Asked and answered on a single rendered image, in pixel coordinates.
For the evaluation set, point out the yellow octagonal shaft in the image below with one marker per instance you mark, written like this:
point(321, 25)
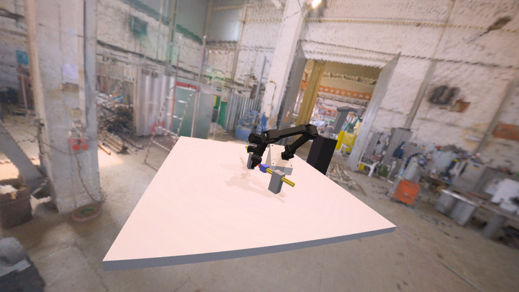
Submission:
point(249, 160)

